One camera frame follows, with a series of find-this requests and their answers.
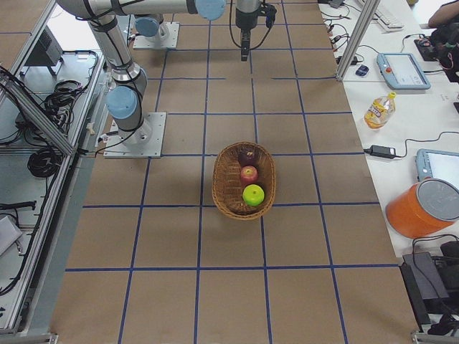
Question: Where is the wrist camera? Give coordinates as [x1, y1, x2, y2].
[262, 2, 277, 29]

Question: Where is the dark checkered pouch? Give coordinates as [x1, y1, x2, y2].
[355, 64, 369, 77]

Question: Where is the teach pendant tablet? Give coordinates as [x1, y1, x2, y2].
[377, 53, 431, 90]

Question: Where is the orange round object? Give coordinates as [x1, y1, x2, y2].
[385, 178, 458, 239]

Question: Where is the aluminium frame post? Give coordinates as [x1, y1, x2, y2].
[336, 0, 380, 81]

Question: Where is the white keyboard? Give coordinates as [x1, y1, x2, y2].
[374, 4, 404, 32]

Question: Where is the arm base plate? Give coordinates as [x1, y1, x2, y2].
[103, 113, 166, 158]
[133, 21, 180, 50]

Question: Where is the orange drink bottle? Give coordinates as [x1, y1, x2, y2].
[364, 92, 397, 129]

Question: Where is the woven wicker basket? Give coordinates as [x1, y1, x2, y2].
[212, 142, 276, 221]

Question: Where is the dark red apple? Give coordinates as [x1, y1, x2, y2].
[237, 148, 257, 168]

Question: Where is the green apple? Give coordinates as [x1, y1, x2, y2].
[242, 184, 265, 206]

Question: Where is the black power brick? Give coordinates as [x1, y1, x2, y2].
[366, 145, 397, 159]

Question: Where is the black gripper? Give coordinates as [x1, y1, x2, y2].
[235, 8, 259, 62]

